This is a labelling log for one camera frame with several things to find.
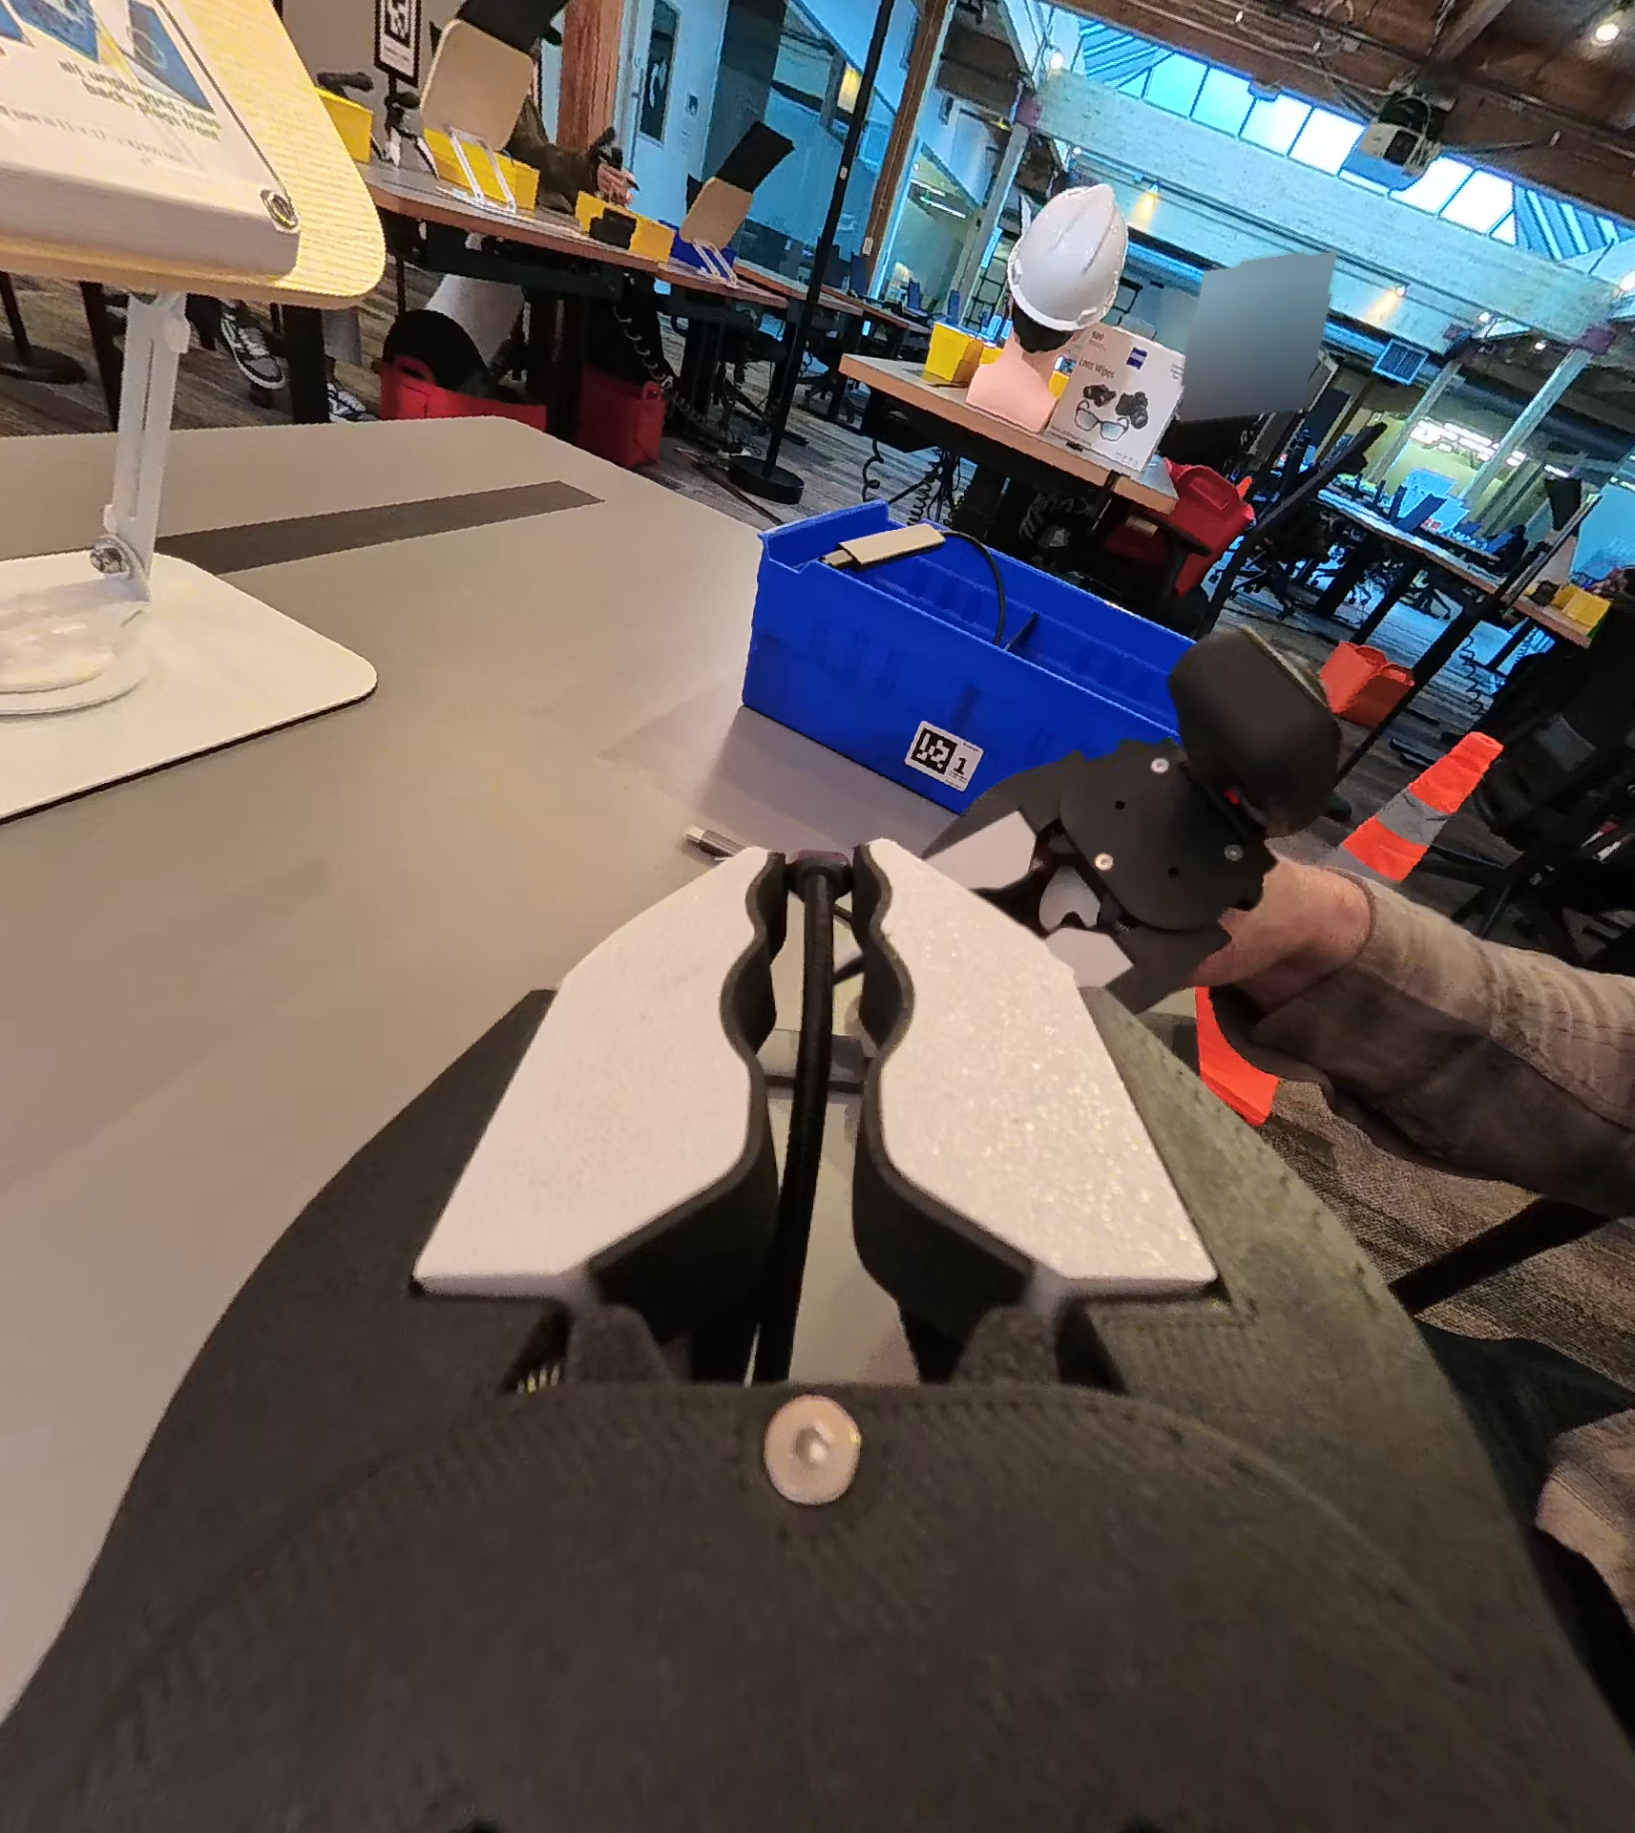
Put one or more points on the long wooden desk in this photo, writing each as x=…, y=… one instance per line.
x=545, y=225

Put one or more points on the instruction sheet on white stand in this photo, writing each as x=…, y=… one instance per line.
x=188, y=687

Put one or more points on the yellow plastic bin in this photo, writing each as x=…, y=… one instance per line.
x=1577, y=609
x=524, y=179
x=954, y=355
x=348, y=126
x=646, y=236

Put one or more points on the ceiling mounted unit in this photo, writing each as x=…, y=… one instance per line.
x=1397, y=135

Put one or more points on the pink mannequin head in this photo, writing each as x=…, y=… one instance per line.
x=1011, y=385

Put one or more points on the white glasses box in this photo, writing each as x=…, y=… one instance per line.
x=1118, y=414

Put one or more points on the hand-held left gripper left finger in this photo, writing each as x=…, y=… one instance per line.
x=589, y=1101

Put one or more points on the printed instruction sheet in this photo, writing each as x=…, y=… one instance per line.
x=45, y=70

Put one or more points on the orange storage bin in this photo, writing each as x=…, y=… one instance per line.
x=1361, y=683

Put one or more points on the black pole stand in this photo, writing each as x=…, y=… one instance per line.
x=832, y=213

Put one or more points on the red storage bin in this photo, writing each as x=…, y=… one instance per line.
x=1212, y=515
x=623, y=414
x=459, y=393

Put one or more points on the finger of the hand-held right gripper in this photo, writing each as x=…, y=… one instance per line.
x=983, y=870

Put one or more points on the person's right hand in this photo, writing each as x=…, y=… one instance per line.
x=1290, y=929

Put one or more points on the black and white marker sign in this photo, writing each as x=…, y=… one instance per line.
x=400, y=36

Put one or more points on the person's right forearm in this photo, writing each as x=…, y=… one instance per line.
x=1519, y=1059

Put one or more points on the white hard hat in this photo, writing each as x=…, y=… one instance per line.
x=1069, y=257

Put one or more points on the tilted display board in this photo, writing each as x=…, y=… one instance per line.
x=717, y=213
x=475, y=85

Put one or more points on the blue plastic bin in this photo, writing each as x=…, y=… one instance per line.
x=876, y=672

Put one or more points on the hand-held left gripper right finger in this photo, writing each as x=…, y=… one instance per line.
x=1032, y=1101

